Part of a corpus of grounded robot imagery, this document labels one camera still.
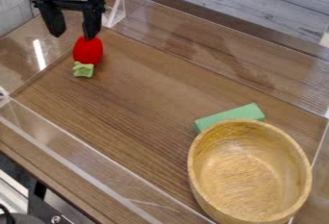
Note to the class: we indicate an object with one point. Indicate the red plush strawberry toy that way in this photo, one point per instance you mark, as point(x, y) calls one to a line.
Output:
point(87, 56)

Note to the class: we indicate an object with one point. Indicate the black metal table frame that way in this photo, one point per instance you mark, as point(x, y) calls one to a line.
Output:
point(50, 208)

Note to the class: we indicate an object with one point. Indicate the clear acrylic corner bracket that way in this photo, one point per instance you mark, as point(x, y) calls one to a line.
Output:
point(114, 14)

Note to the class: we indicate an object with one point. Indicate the wooden oval bowl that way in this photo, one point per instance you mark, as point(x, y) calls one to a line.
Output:
point(249, 173)

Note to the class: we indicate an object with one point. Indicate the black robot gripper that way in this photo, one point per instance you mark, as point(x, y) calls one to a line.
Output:
point(91, 9)

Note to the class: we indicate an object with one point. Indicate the green sponge block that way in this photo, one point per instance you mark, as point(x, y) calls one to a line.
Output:
point(248, 111)

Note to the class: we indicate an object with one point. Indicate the clear acrylic front wall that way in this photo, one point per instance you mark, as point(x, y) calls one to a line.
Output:
point(95, 183)

